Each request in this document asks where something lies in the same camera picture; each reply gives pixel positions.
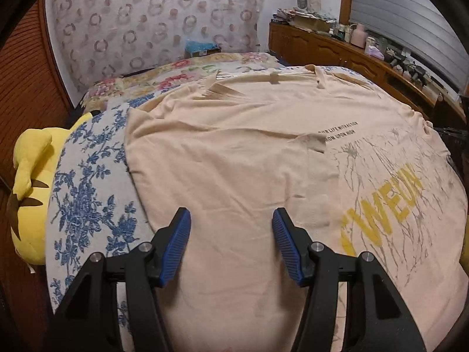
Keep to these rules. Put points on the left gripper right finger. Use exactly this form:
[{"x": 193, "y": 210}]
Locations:
[{"x": 377, "y": 318}]

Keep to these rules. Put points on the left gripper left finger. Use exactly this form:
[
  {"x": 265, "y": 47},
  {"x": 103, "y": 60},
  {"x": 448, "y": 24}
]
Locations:
[{"x": 87, "y": 317}]

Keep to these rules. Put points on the beige printed t-shirt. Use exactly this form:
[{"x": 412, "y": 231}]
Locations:
[{"x": 357, "y": 169}]

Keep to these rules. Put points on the blue floral white bedsheet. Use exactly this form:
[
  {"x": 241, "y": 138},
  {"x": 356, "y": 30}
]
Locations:
[{"x": 94, "y": 206}]

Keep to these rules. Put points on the yellow plush toy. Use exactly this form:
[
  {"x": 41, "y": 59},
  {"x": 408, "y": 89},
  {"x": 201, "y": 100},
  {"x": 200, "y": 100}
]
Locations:
[{"x": 35, "y": 158}]

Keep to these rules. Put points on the pink floral blanket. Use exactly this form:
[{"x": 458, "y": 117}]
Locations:
[{"x": 115, "y": 91}]

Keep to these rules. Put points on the purple tissue pack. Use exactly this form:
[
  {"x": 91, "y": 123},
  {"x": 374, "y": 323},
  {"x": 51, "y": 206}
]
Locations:
[{"x": 374, "y": 52}]

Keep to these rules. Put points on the pink thermos bottle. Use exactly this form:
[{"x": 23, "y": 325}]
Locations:
[{"x": 358, "y": 35}]

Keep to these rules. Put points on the wooden sideboard cabinet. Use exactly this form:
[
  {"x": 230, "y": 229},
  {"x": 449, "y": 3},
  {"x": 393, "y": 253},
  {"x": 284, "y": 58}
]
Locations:
[{"x": 298, "y": 47}]

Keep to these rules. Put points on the teal item on box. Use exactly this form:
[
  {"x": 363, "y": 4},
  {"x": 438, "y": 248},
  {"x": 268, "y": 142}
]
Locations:
[{"x": 196, "y": 49}]

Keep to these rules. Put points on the circle patterned lace curtain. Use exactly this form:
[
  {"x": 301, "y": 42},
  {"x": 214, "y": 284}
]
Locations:
[{"x": 100, "y": 39}]

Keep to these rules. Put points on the cardboard box with clutter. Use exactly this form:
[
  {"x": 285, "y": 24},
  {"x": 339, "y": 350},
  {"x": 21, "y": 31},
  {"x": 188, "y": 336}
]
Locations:
[{"x": 302, "y": 19}]

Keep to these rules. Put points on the grey window blind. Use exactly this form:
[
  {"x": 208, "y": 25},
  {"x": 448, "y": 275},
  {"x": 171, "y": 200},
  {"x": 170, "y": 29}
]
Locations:
[{"x": 419, "y": 26}]

